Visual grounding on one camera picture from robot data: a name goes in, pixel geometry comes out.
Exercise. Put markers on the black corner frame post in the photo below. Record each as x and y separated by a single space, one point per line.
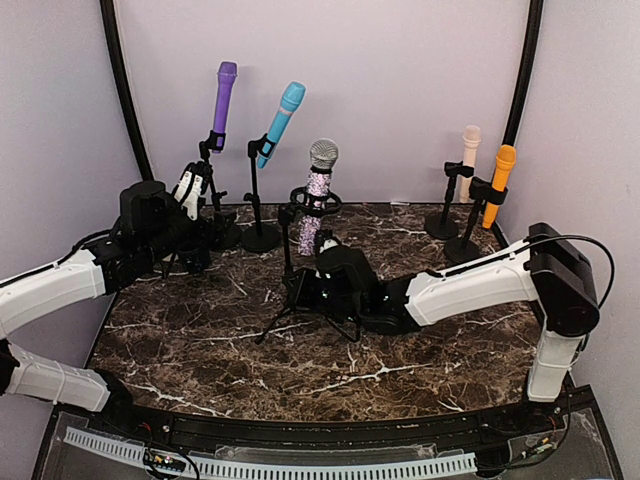
123 88
529 47

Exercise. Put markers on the cream white microphone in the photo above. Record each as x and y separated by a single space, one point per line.
472 140

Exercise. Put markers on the black stand holding blue microphone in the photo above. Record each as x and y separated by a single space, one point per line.
259 237

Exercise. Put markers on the purple microphone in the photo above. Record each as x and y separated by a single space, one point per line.
226 76

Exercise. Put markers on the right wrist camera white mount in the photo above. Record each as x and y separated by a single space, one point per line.
324 240

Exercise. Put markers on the black stand holding orange microphone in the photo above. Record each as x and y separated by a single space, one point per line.
462 249

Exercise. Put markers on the light blue microphone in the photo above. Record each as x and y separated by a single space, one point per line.
289 103

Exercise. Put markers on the black left corner frame post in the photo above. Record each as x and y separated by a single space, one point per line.
123 88

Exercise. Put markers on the white slotted cable duct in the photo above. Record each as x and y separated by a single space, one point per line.
260 463

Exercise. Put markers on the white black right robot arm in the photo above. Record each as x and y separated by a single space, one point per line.
544 268

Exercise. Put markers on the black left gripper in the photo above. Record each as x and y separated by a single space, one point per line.
218 227

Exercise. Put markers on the rhinestone silver-head microphone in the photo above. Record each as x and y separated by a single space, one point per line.
324 154

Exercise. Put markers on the black stand holding purple microphone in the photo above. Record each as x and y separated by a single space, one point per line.
229 233

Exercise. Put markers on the orange microphone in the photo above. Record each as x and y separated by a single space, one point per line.
505 162

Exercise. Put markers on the black right corner frame post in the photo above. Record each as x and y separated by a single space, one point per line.
529 47

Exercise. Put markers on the black front table rail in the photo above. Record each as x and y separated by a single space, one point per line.
484 429

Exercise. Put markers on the dark blue cup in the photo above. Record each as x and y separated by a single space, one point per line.
194 257

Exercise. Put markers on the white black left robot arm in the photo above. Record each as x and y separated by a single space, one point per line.
153 224

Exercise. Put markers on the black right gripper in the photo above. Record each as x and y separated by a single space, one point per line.
308 273

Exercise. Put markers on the black stand holding white microphone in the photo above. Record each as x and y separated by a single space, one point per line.
440 226

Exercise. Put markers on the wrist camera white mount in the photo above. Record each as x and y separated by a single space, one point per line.
324 240
194 183

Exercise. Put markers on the black tripod shock-mount stand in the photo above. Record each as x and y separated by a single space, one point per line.
296 282

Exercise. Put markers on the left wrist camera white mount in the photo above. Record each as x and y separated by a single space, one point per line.
194 183

